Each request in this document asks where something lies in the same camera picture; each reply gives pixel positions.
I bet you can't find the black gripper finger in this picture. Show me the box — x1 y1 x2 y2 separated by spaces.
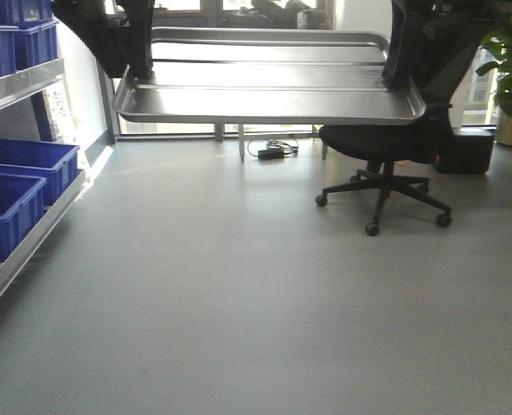
116 0 155 79
382 0 440 89

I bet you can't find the silver metal tray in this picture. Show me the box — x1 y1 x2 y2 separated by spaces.
113 27 426 125

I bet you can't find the black box on floor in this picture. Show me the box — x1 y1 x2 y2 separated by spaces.
433 129 494 175

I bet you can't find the black office chair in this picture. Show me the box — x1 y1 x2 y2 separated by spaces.
316 1 496 236

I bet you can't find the blue bin upper right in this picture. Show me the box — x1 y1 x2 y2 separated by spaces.
15 20 59 70

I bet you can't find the blue bin top corner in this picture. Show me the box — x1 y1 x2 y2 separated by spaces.
0 0 53 25

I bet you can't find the metal shelf rack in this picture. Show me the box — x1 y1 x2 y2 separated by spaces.
0 57 86 325

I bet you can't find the blue bin lower back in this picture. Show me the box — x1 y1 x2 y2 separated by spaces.
0 138 80 206

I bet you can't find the blue bin lower front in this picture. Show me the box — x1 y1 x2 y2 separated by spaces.
0 174 46 262

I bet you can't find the black power adapter with cables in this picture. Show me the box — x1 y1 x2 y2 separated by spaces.
246 139 299 161

